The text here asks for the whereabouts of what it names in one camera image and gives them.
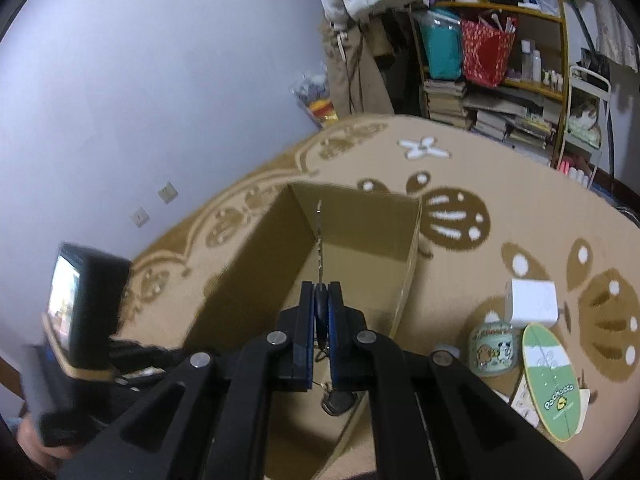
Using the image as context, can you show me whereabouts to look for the white patterned remote case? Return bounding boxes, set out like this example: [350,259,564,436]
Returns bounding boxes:
[511,374,540,428]

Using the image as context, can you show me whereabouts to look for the round cartoon tin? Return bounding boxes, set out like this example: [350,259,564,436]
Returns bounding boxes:
[468,321,518,377]

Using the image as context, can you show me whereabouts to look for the green oval paper fan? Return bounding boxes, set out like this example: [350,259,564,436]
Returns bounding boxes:
[521,324,590,442]

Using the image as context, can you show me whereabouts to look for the white square charger box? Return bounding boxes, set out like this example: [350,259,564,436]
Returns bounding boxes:
[504,278,559,328]

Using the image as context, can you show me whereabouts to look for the brown cardboard box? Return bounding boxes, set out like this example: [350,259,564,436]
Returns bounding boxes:
[184,182,422,479]

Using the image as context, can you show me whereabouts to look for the beige brown patterned rug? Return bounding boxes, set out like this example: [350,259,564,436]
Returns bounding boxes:
[120,115,639,479]

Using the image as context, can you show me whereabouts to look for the stack of books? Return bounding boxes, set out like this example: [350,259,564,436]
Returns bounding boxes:
[423,79,471,129]

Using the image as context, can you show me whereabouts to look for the white metal cart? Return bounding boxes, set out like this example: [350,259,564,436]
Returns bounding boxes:
[556,64,612,190]

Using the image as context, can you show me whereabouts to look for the beige hanging trousers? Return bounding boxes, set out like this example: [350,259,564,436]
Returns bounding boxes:
[319,18,394,120]

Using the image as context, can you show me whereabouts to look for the wooden shelf unit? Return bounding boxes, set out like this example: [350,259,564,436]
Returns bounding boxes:
[430,0,570,167]

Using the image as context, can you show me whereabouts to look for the red gift bag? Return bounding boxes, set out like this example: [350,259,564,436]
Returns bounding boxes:
[461,20,515,88]

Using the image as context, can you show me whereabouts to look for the teal storage bag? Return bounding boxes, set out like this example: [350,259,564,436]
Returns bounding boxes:
[414,8,463,80]

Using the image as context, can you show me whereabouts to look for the lower wall socket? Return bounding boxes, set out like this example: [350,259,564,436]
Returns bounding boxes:
[130,207,150,228]

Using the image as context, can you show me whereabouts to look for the wall socket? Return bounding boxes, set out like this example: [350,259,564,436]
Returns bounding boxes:
[157,182,178,204]
[130,207,150,228]

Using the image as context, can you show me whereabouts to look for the upper wall socket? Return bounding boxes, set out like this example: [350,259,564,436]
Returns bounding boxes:
[157,182,178,204]

